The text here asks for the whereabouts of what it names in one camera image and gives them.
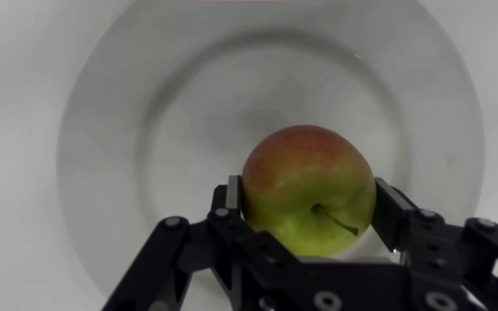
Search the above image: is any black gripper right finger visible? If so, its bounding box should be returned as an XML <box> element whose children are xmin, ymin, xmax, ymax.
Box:
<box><xmin>372</xmin><ymin>177</ymin><xmax>498</xmax><ymax>311</ymax></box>

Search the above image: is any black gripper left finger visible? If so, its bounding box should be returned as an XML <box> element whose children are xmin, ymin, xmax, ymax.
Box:
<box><xmin>101</xmin><ymin>175</ymin><xmax>298</xmax><ymax>311</ymax></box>

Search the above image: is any white ceramic plate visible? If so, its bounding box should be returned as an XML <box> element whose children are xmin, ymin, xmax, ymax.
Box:
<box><xmin>56</xmin><ymin>0</ymin><xmax>488</xmax><ymax>296</ymax></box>

